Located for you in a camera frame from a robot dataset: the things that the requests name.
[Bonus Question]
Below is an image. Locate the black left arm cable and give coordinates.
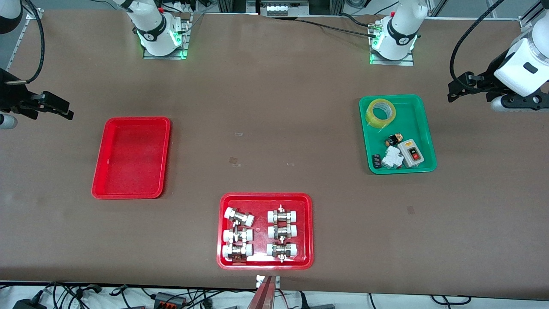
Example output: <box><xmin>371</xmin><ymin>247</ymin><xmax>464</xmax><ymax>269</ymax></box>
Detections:
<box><xmin>449</xmin><ymin>0</ymin><xmax>507</xmax><ymax>86</ymax></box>

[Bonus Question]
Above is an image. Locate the white plastic connector block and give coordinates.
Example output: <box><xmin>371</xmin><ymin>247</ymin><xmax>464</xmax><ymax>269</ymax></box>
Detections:
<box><xmin>382</xmin><ymin>146</ymin><xmax>404</xmax><ymax>169</ymax></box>

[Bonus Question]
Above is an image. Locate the yellow tape roll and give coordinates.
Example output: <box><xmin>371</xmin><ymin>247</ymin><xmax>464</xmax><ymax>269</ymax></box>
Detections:
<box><xmin>366</xmin><ymin>98</ymin><xmax>397</xmax><ymax>129</ymax></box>

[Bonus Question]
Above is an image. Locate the empty red plastic tray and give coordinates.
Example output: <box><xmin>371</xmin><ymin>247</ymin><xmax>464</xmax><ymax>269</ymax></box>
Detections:
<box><xmin>91</xmin><ymin>117</ymin><xmax>171</xmax><ymax>200</ymax></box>

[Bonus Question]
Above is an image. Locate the black cable plug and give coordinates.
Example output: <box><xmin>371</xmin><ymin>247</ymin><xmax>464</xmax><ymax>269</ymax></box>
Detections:
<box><xmin>75</xmin><ymin>284</ymin><xmax>102</xmax><ymax>297</ymax></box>

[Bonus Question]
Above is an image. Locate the grey push button switch box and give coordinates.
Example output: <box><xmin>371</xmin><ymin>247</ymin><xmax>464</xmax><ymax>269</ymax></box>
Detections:
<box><xmin>397</xmin><ymin>139</ymin><xmax>425</xmax><ymax>168</ymax></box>

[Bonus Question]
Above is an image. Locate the black power adapter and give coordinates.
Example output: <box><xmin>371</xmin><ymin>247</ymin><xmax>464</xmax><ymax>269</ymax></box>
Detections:
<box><xmin>12</xmin><ymin>297</ymin><xmax>47</xmax><ymax>309</ymax></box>

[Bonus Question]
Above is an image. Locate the aluminium frame profile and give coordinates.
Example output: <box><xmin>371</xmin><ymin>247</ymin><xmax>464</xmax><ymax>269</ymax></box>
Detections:
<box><xmin>217</xmin><ymin>0</ymin><xmax>344</xmax><ymax>15</ymax></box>

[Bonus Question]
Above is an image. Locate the white capped metal pipe fitting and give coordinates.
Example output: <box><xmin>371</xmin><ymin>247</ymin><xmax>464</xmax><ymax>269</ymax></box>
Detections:
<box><xmin>267</xmin><ymin>223</ymin><xmax>298</xmax><ymax>240</ymax></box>
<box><xmin>224</xmin><ymin>207</ymin><xmax>255</xmax><ymax>227</ymax></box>
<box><xmin>267</xmin><ymin>205</ymin><xmax>299</xmax><ymax>224</ymax></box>
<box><xmin>266</xmin><ymin>242</ymin><xmax>298</xmax><ymax>263</ymax></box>
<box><xmin>222</xmin><ymin>243</ymin><xmax>253</xmax><ymax>261</ymax></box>
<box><xmin>222</xmin><ymin>227</ymin><xmax>253</xmax><ymax>243</ymax></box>

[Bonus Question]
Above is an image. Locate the silver metal bracket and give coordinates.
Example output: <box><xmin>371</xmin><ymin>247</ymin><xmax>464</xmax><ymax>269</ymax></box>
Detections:
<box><xmin>256</xmin><ymin>275</ymin><xmax>281</xmax><ymax>289</ymax></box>

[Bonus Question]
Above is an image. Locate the green plastic tray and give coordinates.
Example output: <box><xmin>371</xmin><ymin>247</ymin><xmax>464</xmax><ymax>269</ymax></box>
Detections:
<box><xmin>359</xmin><ymin>94</ymin><xmax>437</xmax><ymax>175</ymax></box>

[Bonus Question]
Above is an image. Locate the black braided table cable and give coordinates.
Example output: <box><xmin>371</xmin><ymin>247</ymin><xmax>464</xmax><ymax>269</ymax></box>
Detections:
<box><xmin>296</xmin><ymin>17</ymin><xmax>378</xmax><ymax>37</ymax></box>

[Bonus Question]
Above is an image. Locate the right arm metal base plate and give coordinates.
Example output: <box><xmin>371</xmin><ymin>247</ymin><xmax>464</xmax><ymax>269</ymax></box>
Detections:
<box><xmin>143</xmin><ymin>13</ymin><xmax>191</xmax><ymax>60</ymax></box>

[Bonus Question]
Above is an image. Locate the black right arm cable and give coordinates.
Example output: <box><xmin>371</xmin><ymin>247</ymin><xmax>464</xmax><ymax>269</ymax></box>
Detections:
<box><xmin>19</xmin><ymin>0</ymin><xmax>46</xmax><ymax>84</ymax></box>

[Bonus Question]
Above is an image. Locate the red metal bar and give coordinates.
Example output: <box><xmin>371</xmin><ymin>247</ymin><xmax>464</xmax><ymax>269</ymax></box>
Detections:
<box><xmin>247</xmin><ymin>276</ymin><xmax>277</xmax><ymax>309</ymax></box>

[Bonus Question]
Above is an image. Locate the black orange connector block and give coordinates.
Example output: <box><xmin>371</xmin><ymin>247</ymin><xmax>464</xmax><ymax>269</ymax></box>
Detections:
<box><xmin>154</xmin><ymin>292</ymin><xmax>187</xmax><ymax>308</ymax></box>

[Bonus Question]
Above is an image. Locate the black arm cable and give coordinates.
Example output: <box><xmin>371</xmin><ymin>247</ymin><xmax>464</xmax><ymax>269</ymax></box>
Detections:
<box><xmin>449</xmin><ymin>0</ymin><xmax>507</xmax><ymax>86</ymax></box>
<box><xmin>19</xmin><ymin>0</ymin><xmax>46</xmax><ymax>84</ymax></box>

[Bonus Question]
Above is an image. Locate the red tray holding fittings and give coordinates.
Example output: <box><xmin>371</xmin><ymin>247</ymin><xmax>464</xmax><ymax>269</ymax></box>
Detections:
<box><xmin>217</xmin><ymin>192</ymin><xmax>314</xmax><ymax>270</ymax></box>

